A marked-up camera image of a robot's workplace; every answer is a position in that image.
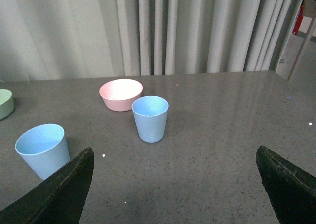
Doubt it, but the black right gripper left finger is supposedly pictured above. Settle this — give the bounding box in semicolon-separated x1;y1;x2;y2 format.
0;148;94;224

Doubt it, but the red object behind curtain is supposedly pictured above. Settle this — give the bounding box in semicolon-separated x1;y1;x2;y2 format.
292;1;304;35

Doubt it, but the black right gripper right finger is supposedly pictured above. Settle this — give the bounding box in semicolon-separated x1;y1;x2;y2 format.
256;146;316;224

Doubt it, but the blue cup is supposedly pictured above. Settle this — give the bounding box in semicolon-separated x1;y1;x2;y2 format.
15;124;70;180
132;96;169;143

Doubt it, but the pink bowl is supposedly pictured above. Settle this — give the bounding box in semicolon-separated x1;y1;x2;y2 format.
99;79;143;112

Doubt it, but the grey curtain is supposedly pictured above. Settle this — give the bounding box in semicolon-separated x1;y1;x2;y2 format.
0;0;302;82

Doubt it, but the metal pole right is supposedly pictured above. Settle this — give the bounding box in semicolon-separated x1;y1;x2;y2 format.
287;14;316;82

